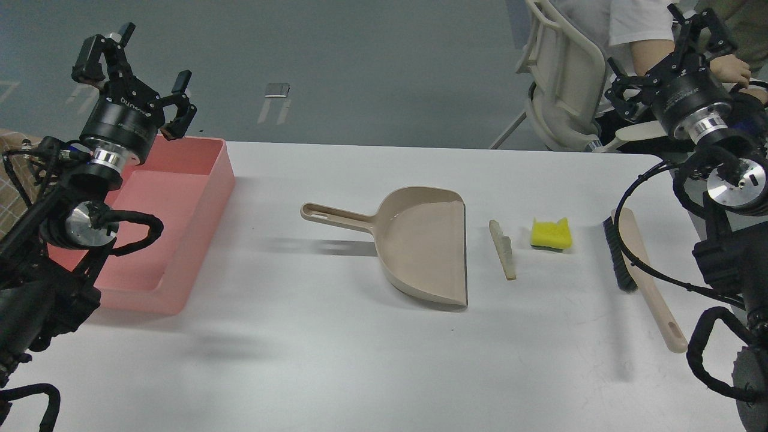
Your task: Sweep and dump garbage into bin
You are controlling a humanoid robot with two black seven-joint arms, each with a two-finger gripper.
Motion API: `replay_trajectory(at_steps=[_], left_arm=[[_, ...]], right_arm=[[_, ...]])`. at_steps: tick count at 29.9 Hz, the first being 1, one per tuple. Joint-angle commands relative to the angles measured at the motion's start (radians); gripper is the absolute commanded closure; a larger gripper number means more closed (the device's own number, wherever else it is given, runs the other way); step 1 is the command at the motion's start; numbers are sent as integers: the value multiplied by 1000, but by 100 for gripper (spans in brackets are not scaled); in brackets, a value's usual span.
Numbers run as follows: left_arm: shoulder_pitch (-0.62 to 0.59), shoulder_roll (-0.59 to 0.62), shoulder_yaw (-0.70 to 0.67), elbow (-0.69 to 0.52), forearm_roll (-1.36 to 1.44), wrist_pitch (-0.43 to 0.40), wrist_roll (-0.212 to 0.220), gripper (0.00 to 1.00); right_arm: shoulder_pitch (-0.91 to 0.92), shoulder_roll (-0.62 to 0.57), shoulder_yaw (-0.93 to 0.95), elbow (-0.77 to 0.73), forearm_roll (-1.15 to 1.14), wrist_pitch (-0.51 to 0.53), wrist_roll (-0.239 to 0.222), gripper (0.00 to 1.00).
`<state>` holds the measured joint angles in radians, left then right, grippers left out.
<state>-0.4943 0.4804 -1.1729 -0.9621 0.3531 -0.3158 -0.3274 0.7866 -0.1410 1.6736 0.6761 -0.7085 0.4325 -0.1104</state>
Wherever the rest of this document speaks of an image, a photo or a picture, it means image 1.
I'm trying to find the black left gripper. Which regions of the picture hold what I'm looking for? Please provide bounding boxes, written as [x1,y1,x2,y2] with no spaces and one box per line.
[71,23,197,164]

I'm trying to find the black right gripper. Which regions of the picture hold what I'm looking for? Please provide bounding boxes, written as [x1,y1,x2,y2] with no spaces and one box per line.
[604,4,738,145]

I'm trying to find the yellow sponge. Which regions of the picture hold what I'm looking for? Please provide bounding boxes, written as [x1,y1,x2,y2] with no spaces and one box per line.
[529,218,573,251]

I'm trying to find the beige brush black bristles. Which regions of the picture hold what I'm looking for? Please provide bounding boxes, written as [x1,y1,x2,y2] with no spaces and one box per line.
[603,208,688,353]

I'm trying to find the slice of bread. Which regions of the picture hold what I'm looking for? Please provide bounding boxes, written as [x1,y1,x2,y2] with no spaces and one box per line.
[488,220,517,281]

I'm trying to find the beige plastic dustpan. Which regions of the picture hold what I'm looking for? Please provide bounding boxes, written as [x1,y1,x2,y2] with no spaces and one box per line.
[300,187,469,308]

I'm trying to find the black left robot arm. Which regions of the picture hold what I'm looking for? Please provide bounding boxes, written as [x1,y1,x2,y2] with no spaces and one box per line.
[1,22,197,431]

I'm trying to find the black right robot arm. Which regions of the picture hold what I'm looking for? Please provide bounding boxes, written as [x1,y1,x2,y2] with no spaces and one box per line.
[604,4,767,431]

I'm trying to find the pink plastic bin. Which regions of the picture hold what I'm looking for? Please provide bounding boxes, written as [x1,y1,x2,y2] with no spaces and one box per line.
[47,136,236,316]

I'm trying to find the person in white shirt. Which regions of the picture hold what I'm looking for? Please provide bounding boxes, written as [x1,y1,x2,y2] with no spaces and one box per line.
[553,1,767,140]

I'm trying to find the white plastic chair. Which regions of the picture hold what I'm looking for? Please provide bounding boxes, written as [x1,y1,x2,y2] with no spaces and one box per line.
[489,0,661,154]

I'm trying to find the metal floor plate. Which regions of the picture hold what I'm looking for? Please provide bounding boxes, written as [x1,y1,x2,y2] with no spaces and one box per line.
[264,82,291,98]

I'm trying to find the checkered beige cloth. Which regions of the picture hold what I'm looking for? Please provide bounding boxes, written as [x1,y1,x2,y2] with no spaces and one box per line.
[0,128,46,241]

